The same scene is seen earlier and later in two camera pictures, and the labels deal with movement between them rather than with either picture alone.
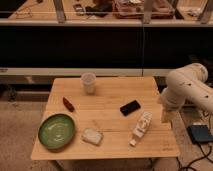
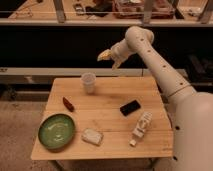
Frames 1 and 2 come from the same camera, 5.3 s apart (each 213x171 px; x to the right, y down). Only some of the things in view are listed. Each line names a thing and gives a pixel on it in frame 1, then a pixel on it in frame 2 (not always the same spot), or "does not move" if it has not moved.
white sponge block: [93, 136] does not move
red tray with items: [134, 9] does not move
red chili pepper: [68, 104] does not move
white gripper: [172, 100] -> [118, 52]
